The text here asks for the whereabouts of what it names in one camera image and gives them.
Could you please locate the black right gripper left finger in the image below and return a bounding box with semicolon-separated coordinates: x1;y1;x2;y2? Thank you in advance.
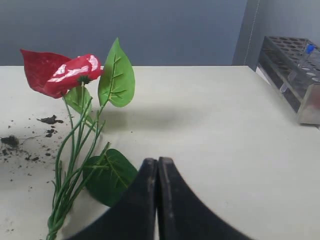
69;158;158;240

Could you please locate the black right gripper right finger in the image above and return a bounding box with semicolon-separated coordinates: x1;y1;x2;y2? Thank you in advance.
157;157;250;240

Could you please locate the artificial red flower plant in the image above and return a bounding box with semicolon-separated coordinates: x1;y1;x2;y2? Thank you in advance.
19;37;139;240

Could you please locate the metal test tube rack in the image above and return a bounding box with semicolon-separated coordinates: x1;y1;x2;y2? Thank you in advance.
257;36;320;125

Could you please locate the blue capped test tube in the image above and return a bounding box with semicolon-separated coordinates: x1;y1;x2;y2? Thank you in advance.
297;43;315;68

